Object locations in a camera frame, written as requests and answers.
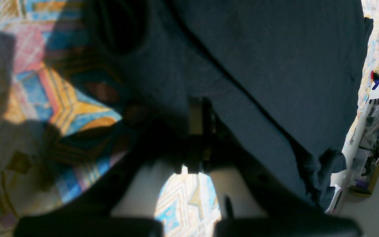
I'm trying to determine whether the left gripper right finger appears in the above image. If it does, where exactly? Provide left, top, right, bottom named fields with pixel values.
left=204, top=134, right=363, bottom=237

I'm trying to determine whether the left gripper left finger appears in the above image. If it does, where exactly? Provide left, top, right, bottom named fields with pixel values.
left=13, top=125, right=189, bottom=237

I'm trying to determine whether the black T-shirt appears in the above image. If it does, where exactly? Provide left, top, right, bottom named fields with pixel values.
left=83, top=0, right=373, bottom=210

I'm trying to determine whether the patterned tablecloth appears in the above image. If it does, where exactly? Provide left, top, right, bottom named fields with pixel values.
left=0, top=0, right=223, bottom=237

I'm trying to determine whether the blue clamp upper left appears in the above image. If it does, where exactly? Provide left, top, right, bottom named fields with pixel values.
left=370, top=71, right=379, bottom=91

